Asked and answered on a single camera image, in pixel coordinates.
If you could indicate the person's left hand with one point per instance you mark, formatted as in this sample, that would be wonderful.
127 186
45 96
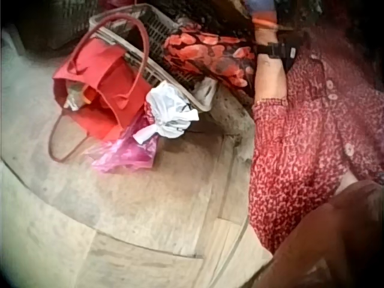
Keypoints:
264 33

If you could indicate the orange object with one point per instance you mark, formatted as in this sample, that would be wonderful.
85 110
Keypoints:
264 16

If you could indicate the black wrist band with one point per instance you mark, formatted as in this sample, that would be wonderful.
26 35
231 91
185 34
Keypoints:
277 50

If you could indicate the person's legs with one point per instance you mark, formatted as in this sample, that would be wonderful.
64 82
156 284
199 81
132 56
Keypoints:
207 51

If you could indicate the grey plastic basket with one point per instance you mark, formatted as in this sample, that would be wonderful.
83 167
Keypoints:
156 45

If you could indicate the white plastic bag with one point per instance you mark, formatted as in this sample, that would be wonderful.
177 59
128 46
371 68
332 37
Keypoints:
171 112

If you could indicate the red tote bag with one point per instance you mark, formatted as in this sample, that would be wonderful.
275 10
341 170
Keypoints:
99 81

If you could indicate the pink plastic bag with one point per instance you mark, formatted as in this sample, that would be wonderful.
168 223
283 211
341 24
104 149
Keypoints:
129 153

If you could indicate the dark woven basket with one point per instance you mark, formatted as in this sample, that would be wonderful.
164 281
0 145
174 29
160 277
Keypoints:
57 21

